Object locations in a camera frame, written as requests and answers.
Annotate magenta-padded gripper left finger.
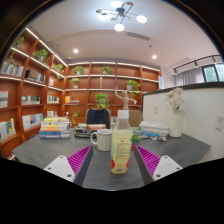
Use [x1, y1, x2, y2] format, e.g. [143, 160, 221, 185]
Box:
[43, 144, 95, 187]

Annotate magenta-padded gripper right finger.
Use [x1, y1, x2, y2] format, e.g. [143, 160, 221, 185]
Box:
[133, 144, 184, 186]

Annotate clear bottle with yellow drink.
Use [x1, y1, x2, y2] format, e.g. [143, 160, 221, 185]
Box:
[110, 109, 134, 175]

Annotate stack of colourful books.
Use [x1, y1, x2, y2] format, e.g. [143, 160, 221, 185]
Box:
[38, 116, 72, 140]

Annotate stack of dark books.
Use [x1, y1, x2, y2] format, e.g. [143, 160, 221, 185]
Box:
[73, 123, 108, 139]

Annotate green tissue pack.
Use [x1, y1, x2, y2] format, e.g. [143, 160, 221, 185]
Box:
[131, 126, 143, 143]

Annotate white vase with flowers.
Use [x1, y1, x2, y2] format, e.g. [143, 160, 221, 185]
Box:
[165, 87, 186, 139]

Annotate white mug with triangle pattern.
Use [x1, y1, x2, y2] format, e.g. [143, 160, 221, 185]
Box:
[90, 128, 113, 152]

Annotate dark office chair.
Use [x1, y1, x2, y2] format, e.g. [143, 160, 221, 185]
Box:
[84, 108, 112, 129]

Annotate wooden artist mannequin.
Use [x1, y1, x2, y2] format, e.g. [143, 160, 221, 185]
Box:
[114, 85, 138, 112]

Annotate wooden shelf unit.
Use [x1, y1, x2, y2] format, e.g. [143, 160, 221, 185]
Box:
[0, 27, 163, 159]

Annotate grey curtain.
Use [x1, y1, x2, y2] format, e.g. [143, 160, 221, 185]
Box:
[174, 67, 205, 87]

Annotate window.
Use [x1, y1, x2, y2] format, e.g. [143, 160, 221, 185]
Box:
[201, 63, 224, 83]

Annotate ceiling air vent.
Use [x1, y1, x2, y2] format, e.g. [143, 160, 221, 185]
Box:
[126, 31, 151, 41]

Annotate branched ceiling lamp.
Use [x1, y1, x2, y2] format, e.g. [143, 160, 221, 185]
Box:
[95, 0, 148, 33]

